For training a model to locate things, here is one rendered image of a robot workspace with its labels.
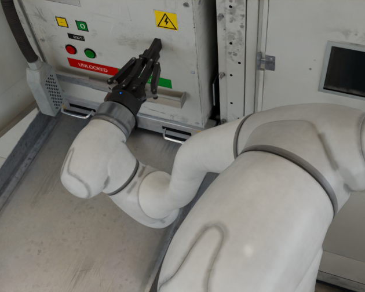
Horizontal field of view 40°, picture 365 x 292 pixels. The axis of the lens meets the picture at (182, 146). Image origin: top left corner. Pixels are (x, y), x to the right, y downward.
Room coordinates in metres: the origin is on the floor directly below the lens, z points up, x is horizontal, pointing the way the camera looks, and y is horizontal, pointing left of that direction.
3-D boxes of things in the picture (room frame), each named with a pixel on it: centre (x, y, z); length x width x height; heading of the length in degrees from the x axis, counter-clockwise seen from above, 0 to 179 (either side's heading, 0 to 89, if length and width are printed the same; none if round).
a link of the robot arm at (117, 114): (0.73, 0.14, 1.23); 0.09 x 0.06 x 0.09; 63
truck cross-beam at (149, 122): (1.04, 0.14, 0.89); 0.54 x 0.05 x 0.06; 63
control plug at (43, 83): (1.06, 0.37, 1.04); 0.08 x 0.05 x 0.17; 153
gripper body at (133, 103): (0.80, 0.11, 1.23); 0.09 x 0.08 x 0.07; 153
